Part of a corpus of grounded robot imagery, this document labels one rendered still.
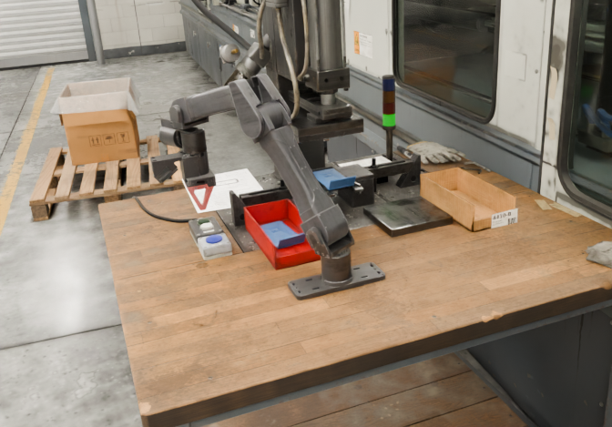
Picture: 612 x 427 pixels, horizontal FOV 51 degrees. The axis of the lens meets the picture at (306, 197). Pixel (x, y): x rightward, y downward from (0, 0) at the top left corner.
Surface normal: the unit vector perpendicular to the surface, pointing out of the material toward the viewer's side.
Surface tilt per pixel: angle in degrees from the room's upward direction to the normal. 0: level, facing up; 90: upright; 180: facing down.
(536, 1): 90
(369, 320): 0
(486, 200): 90
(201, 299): 0
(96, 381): 0
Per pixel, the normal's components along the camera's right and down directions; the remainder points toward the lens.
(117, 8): 0.29, 0.34
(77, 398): -0.06, -0.93
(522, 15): -0.95, 0.16
